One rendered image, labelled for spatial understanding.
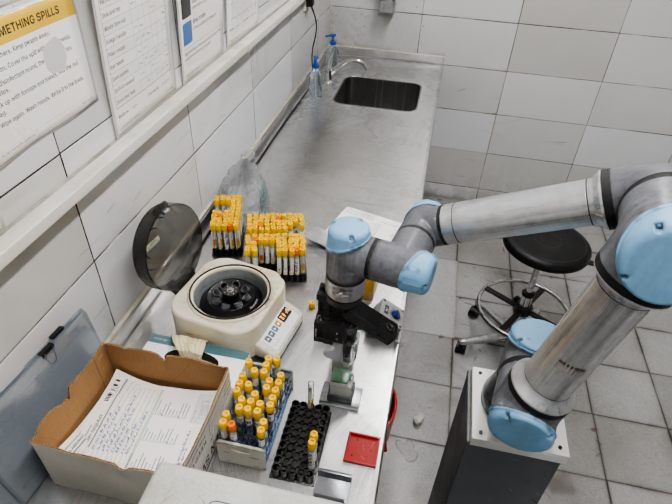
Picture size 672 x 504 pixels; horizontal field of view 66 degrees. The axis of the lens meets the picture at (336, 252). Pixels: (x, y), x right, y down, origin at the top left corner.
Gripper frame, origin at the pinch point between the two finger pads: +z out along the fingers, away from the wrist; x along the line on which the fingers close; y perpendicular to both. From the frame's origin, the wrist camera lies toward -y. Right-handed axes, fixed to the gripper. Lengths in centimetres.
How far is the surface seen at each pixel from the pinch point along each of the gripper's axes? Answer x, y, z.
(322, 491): 24.2, 0.1, 8.7
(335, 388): 2.0, 2.4, 7.0
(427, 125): -154, -8, 13
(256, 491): 39.3, 6.5, -17.2
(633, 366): -113, -120, 100
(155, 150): -35, 58, -24
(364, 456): 13.1, -6.3, 12.6
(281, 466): 20.4, 9.2, 10.2
